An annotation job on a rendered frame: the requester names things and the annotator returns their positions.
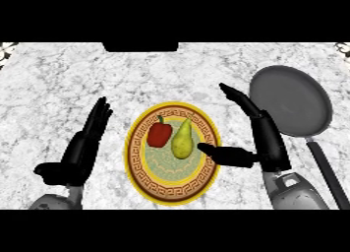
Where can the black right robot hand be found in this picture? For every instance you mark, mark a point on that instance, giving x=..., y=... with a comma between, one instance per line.
x=269, y=147

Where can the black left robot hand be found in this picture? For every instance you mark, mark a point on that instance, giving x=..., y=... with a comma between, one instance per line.
x=80, y=154

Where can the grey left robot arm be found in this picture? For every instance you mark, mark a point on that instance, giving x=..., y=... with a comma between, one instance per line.
x=61, y=199

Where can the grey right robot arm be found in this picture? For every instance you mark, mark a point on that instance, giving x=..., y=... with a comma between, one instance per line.
x=291, y=192

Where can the grey frying pan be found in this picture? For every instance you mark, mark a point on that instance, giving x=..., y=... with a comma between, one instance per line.
x=293, y=105

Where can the red bell pepper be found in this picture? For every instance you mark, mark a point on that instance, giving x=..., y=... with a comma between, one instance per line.
x=158, y=134

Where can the yellow patterned plate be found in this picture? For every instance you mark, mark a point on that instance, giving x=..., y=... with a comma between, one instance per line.
x=173, y=153

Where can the green pear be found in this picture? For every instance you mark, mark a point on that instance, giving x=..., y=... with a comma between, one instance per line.
x=183, y=141

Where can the black appliance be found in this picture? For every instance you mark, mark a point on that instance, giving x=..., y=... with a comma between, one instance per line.
x=141, y=47

